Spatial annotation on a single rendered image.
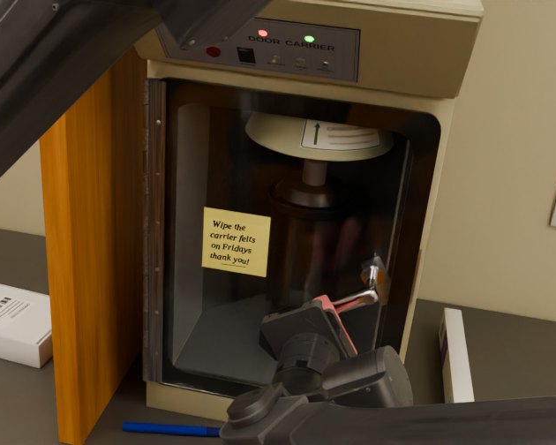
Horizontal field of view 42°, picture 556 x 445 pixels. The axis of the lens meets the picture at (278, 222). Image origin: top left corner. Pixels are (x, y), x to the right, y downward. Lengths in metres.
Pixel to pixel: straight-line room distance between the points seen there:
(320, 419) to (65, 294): 0.39
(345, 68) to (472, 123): 0.54
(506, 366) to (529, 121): 0.38
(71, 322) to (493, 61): 0.73
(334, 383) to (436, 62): 0.29
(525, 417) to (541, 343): 0.84
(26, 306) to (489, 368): 0.71
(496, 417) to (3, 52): 0.32
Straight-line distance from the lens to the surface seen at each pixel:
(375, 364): 0.60
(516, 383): 1.15
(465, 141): 1.22
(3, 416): 1.02
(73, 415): 0.93
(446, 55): 0.66
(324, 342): 0.69
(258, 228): 0.80
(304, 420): 0.53
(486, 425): 0.43
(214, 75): 0.77
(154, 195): 0.82
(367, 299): 0.76
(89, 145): 0.80
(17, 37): 0.36
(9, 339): 1.08
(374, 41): 0.65
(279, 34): 0.66
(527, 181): 1.25
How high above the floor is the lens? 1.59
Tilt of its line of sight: 26 degrees down
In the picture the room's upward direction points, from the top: 5 degrees clockwise
